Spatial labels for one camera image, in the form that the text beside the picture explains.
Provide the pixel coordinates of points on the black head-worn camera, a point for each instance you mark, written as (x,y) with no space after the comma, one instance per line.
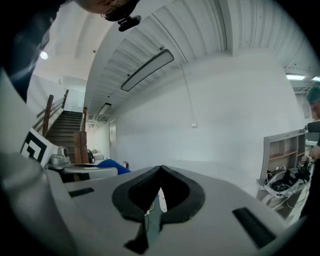
(128,23)

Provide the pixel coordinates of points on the long ceiling light panel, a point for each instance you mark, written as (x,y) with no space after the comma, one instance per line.
(147,70)

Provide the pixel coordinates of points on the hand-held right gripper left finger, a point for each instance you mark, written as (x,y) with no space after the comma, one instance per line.
(100,200)

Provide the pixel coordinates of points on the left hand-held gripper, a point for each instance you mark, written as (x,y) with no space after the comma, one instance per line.
(35,147)

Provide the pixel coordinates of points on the round ceiling lamp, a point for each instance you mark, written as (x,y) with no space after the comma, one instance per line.
(43,55)

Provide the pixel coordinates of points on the white wall conduit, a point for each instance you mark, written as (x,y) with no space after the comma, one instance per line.
(188,95)

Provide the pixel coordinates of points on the person's black clothing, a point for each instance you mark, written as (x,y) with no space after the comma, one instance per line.
(22,37)

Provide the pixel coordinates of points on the staircase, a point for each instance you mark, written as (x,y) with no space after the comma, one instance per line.
(65,130)

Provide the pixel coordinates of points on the blue wiping cloth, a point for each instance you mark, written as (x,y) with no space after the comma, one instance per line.
(112,166)

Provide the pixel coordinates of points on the short ceiling light panel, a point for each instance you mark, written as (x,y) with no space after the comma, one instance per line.
(104,109)

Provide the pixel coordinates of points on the brown wooden boards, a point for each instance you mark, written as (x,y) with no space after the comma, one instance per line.
(81,147)

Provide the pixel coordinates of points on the bright ceiling light strip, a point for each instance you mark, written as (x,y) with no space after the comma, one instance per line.
(295,77)

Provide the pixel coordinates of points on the white wall junction box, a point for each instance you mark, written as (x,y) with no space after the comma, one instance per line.
(194,124)

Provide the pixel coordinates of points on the grey desk with cubby shelf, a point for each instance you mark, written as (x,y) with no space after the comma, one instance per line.
(282,147)

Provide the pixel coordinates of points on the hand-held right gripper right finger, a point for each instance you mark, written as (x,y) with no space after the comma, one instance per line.
(215,200)

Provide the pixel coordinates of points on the person's head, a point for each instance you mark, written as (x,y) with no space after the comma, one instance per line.
(110,7)

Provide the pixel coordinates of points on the wooden stair railing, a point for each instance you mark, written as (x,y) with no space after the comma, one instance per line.
(47,115)

